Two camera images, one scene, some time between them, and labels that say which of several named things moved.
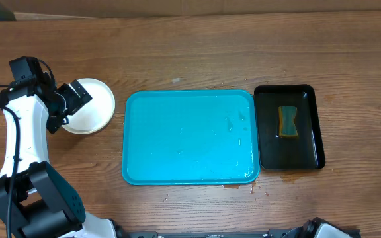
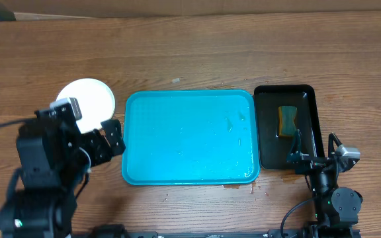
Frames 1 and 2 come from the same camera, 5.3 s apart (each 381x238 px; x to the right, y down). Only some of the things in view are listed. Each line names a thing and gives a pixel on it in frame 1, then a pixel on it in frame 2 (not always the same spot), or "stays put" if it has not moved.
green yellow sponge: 287,127 stays put
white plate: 97,114 stays put
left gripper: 77,102 → 95,141
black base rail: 292,233 stays put
